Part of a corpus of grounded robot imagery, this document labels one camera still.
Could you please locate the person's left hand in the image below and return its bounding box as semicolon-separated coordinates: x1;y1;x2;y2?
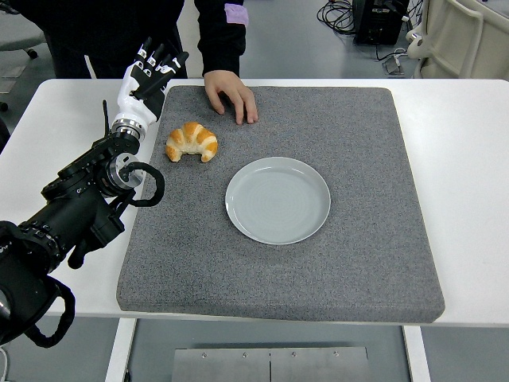
204;70;260;126

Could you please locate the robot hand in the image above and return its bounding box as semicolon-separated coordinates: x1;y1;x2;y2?
112;37;190;127

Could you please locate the golden croissant bread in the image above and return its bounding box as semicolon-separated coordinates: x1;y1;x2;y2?
165;121;219;163

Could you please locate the grey round plate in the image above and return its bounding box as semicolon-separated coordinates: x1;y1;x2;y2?
224;156;332;245

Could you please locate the grey metal plate with screws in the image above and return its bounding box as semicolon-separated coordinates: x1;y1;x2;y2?
173;346;370;382

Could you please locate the person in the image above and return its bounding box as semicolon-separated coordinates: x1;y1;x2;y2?
7;0;188;80

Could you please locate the grey office chair base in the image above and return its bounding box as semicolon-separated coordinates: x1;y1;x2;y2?
0;18;45;59

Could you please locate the black chair part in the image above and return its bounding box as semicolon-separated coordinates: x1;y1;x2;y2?
0;101;12;154

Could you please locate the black equipment box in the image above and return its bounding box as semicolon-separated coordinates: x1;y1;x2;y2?
352;0;410;45

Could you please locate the grey foot pedal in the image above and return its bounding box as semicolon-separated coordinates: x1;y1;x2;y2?
381;55;405;76

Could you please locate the grey felt mat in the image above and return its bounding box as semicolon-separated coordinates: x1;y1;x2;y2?
115;85;446;324

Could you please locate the cream plastic cart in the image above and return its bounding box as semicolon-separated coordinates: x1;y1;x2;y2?
404;0;509;80

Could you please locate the white table leg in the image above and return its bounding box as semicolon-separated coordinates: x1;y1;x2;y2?
401;325;433;382
103;318;138;382

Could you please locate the black floor cable bundle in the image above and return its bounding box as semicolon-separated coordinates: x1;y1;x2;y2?
316;0;357;36

